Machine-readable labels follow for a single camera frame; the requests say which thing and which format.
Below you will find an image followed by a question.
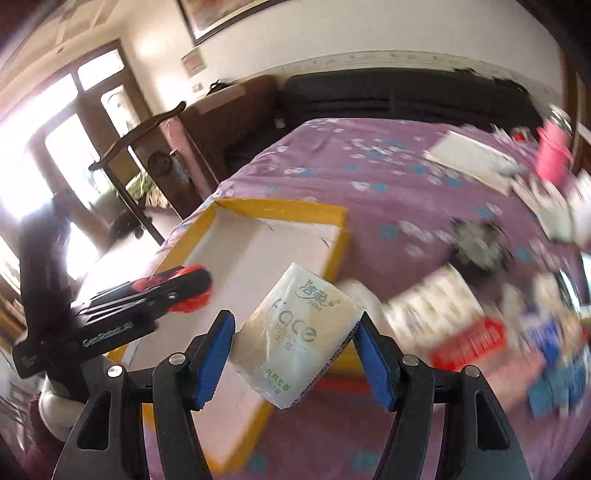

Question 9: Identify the red mesh scrubber ball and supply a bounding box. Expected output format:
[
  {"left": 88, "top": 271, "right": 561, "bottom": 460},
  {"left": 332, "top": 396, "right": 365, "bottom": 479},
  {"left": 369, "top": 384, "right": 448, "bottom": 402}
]
[{"left": 168, "top": 288, "right": 212, "bottom": 314}]

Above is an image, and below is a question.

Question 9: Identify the blue Vinda tissue pack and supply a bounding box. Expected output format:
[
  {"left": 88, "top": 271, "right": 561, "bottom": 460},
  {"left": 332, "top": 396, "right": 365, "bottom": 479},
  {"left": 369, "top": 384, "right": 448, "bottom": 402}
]
[{"left": 517, "top": 276, "right": 590, "bottom": 418}]

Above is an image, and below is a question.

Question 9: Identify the beige Face tissue pack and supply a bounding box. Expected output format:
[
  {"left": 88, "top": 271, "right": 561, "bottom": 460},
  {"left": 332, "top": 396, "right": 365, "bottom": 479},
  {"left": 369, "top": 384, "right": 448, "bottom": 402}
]
[{"left": 229, "top": 264, "right": 363, "bottom": 409}]

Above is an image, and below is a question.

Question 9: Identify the red white tissue pack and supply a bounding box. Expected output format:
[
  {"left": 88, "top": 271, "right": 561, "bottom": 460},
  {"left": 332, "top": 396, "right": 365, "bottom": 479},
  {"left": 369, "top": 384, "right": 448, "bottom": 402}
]
[{"left": 383, "top": 264, "right": 508, "bottom": 371}]

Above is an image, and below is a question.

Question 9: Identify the yellow cardboard tray box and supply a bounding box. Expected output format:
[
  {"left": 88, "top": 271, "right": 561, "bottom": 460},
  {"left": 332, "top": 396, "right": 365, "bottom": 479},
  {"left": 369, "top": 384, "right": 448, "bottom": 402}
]
[{"left": 108, "top": 199, "right": 348, "bottom": 474}]

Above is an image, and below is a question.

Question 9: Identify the dark wooden chair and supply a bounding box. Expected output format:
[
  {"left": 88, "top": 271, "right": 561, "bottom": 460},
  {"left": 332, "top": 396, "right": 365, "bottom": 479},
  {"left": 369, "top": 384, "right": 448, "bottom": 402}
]
[{"left": 88, "top": 101, "right": 218, "bottom": 245}]

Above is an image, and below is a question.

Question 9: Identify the black electric motor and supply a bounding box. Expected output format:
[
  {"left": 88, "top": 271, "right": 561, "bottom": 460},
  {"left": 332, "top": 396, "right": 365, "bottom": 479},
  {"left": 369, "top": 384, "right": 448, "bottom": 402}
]
[{"left": 450, "top": 219, "right": 512, "bottom": 273}]

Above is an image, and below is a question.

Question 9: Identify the white green-cuffed glove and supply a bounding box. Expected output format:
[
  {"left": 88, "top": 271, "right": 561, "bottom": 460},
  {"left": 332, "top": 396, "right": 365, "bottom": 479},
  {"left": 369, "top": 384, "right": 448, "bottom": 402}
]
[{"left": 510, "top": 175, "right": 575, "bottom": 243}]

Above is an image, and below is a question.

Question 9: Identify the white notebook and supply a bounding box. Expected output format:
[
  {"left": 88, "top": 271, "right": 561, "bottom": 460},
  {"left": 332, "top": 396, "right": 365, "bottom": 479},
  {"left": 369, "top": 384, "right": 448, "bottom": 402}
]
[{"left": 423, "top": 131, "right": 521, "bottom": 196}]

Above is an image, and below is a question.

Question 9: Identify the pink bottle with knit sleeve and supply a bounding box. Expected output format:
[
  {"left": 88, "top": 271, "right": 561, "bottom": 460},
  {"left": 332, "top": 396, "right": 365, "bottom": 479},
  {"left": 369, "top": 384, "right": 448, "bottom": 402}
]
[{"left": 535, "top": 104, "right": 573, "bottom": 187}]

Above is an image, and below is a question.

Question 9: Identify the black sofa backrest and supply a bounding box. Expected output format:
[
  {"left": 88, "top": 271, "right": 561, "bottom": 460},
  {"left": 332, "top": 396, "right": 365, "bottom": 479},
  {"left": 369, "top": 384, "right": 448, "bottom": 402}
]
[{"left": 283, "top": 68, "right": 543, "bottom": 132}]

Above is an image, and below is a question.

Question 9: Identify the framed wall painting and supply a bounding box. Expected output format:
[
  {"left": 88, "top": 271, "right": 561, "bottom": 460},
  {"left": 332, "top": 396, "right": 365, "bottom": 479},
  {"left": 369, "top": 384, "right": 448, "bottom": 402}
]
[{"left": 176, "top": 0, "right": 286, "bottom": 46}]

